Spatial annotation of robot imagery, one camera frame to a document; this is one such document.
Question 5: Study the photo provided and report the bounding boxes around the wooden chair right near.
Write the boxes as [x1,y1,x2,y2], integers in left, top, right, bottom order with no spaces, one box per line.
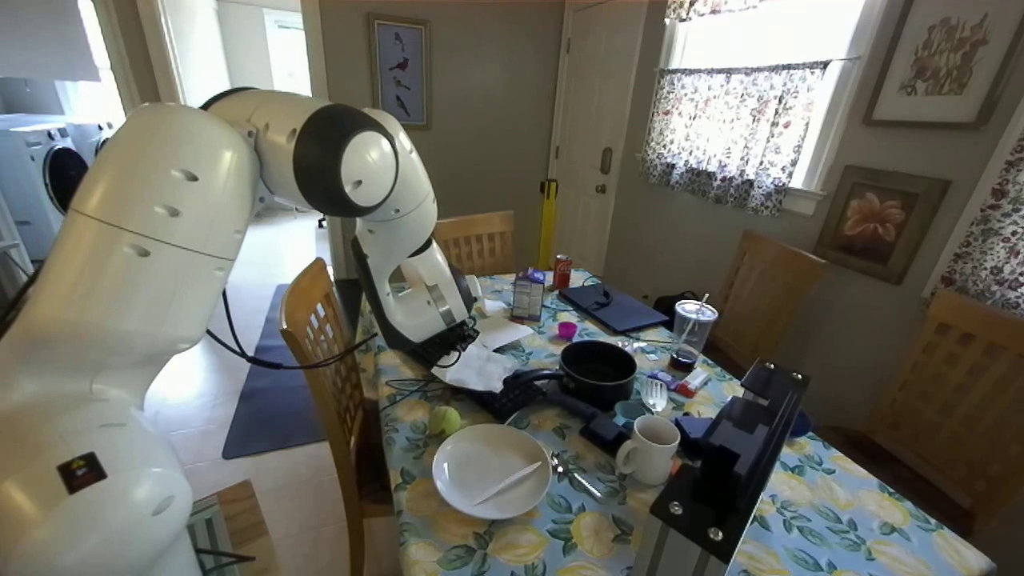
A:
[864,288,1024,542]

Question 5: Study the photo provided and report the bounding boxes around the framed flower picture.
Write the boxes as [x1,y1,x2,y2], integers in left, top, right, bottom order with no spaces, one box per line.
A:
[815,167,951,283]

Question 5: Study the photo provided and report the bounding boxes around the red can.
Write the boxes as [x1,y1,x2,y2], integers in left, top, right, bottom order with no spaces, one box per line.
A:
[555,253,572,292]

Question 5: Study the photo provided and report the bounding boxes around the floral window curtain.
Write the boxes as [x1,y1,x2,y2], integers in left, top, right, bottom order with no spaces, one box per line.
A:
[642,59,829,214]

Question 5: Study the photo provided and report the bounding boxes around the clear drinking glass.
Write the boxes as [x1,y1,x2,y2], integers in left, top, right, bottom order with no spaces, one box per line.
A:
[640,376,669,411]

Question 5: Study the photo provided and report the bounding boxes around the framed coral picture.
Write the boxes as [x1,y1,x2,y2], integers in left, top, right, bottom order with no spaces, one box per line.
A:
[866,0,1024,128]

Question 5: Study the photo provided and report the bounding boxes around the wooden chair behind table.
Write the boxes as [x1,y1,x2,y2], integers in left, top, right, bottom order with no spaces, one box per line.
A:
[436,212,515,274]

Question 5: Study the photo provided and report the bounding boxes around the framed bird picture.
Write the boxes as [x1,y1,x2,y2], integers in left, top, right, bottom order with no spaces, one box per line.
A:
[369,17,429,128]

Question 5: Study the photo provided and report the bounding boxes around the lemon print tablecloth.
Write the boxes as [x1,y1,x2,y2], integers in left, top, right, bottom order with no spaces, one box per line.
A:
[357,317,996,576]

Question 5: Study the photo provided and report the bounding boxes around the black frying pan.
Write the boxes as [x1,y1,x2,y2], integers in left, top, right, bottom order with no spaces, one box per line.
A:
[511,339,638,409]

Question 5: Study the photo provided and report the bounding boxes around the white washing machine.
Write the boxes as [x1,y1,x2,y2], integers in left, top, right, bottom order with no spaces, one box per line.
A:
[0,115,113,264]

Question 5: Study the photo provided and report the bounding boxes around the silver cutlery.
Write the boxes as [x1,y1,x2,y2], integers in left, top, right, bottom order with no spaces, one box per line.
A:
[551,454,604,501]

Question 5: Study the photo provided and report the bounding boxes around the blue floor mat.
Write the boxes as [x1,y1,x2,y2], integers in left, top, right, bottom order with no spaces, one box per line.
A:
[221,288,323,460]

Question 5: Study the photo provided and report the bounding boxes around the white paper towel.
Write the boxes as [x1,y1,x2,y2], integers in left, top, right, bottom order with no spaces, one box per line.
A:
[431,342,519,394]

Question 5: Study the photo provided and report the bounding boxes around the wooden chair right far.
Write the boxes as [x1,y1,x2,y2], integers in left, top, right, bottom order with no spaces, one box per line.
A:
[708,229,824,374]

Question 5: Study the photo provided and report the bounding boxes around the small white container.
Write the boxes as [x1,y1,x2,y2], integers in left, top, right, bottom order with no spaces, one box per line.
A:
[511,269,545,320]

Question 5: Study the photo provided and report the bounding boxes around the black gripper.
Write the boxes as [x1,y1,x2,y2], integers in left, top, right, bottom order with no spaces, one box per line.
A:
[382,322,476,368]

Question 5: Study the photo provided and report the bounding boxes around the white ceramic mug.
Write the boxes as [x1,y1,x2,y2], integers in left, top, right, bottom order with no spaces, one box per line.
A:
[613,416,680,485]

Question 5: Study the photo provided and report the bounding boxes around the white round plate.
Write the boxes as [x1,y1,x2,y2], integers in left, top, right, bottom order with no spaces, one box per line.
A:
[431,426,555,520]

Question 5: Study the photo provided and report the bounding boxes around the white door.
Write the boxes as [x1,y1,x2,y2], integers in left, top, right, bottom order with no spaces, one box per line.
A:
[551,0,650,273]

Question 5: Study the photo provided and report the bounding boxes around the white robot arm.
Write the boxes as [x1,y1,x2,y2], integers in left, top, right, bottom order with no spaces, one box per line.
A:
[0,87,468,576]

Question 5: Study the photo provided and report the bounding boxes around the clear plastic cup with lid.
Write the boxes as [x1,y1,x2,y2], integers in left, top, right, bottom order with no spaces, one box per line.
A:
[674,298,719,348]

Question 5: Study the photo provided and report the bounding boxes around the yellow pole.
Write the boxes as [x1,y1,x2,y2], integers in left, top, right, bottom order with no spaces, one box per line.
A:
[539,178,559,269]

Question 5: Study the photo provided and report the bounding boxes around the dark blue folder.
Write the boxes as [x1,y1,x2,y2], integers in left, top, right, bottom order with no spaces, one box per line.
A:
[559,283,664,331]

